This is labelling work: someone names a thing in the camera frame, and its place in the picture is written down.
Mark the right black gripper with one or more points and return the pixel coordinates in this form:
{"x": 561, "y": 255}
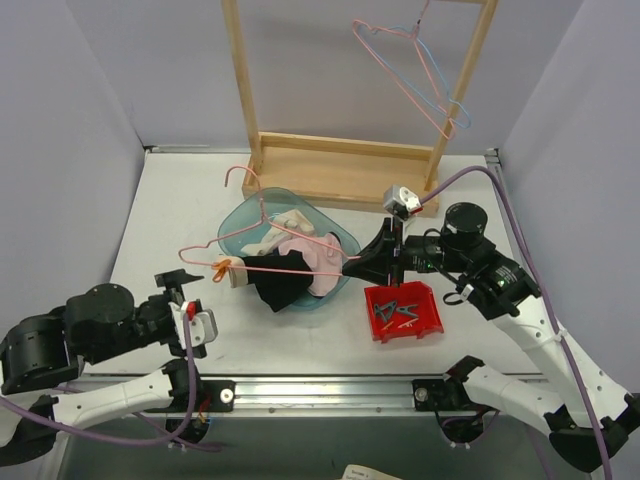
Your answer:
{"x": 393, "y": 253}

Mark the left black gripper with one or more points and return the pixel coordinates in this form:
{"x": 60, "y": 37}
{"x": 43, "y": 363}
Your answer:
{"x": 164, "y": 299}

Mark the teal clothespin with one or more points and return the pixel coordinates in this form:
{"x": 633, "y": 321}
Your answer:
{"x": 383, "y": 314}
{"x": 389, "y": 304}
{"x": 410, "y": 312}

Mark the pink underwear navy trim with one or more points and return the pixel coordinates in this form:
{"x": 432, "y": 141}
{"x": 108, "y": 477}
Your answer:
{"x": 320, "y": 255}

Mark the beige pink underwear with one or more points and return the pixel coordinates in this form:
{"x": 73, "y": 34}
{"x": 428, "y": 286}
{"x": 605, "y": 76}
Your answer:
{"x": 285, "y": 226}

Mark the black underwear beige waistband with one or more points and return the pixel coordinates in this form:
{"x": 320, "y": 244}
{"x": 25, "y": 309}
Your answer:
{"x": 279, "y": 280}

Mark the pink wire hanger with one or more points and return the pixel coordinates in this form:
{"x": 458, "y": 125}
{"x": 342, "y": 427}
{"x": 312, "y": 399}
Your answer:
{"x": 270, "y": 217}
{"x": 360, "y": 29}

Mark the blue wire hanger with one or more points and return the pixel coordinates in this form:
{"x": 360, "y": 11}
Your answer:
{"x": 435, "y": 102}

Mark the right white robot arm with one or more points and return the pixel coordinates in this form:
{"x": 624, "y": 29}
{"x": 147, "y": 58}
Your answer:
{"x": 586, "y": 415}

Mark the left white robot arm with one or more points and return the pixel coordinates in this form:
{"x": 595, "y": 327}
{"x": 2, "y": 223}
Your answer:
{"x": 43, "y": 351}

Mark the red plastic bin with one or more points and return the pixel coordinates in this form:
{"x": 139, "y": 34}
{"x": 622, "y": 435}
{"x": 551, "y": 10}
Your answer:
{"x": 414, "y": 292}

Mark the teal plastic basin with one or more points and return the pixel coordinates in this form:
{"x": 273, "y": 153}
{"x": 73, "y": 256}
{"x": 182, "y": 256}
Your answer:
{"x": 276, "y": 221}

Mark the wooden clothes rack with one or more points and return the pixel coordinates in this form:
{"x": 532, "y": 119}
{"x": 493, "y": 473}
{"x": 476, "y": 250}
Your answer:
{"x": 348, "y": 173}

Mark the paper sheet bottom edge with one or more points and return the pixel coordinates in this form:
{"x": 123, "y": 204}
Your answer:
{"x": 360, "y": 472}

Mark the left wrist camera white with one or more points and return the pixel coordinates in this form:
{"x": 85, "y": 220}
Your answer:
{"x": 190, "y": 317}

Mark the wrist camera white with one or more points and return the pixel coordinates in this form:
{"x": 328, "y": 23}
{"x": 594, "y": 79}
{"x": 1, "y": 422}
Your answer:
{"x": 401, "y": 202}
{"x": 190, "y": 317}

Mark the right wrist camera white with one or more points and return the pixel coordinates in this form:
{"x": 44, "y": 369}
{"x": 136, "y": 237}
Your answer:
{"x": 401, "y": 202}

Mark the aluminium mounting rail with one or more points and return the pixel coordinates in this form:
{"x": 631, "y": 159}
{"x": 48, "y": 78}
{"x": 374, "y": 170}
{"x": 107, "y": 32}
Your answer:
{"x": 377, "y": 394}

